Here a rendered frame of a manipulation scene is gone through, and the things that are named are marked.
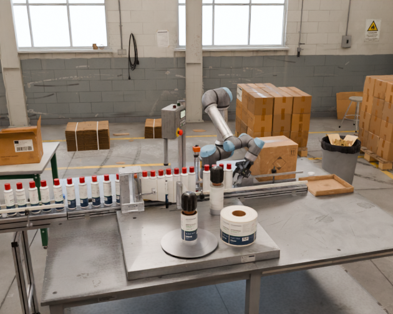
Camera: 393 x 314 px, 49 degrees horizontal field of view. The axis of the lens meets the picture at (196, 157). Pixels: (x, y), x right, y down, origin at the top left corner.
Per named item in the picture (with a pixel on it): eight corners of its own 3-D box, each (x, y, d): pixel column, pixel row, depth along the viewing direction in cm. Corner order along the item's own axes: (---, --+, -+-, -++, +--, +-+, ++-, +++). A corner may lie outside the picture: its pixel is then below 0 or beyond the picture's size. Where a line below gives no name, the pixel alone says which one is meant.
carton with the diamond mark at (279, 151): (259, 182, 321) (260, 147, 312) (246, 171, 343) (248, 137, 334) (295, 177, 328) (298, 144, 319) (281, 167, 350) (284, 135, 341)
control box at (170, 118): (161, 137, 278) (160, 109, 271) (172, 131, 293) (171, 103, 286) (176, 139, 274) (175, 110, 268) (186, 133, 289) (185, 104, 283)
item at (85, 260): (40, 306, 195) (40, 303, 194) (55, 182, 332) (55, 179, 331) (431, 245, 244) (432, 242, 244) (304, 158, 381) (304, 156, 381)
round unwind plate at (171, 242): (166, 262, 215) (166, 260, 215) (156, 233, 243) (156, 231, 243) (225, 254, 223) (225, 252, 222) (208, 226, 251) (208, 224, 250)
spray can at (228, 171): (225, 193, 295) (226, 165, 288) (223, 190, 300) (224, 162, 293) (232, 192, 295) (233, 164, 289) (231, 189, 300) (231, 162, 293)
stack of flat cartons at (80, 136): (66, 151, 651) (64, 131, 640) (69, 141, 701) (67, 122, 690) (110, 149, 662) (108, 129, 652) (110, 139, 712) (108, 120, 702)
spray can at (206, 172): (202, 194, 292) (202, 166, 286) (203, 191, 297) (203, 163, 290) (209, 195, 292) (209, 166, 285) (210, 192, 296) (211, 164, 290)
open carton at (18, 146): (-8, 170, 363) (-15, 127, 351) (5, 151, 410) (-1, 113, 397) (40, 167, 370) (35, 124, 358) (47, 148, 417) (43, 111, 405)
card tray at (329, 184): (315, 196, 302) (315, 191, 300) (297, 182, 325) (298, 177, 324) (353, 192, 309) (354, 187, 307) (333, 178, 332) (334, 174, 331)
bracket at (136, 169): (119, 174, 258) (119, 173, 257) (118, 168, 268) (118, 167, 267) (142, 172, 261) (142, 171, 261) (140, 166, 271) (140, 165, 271)
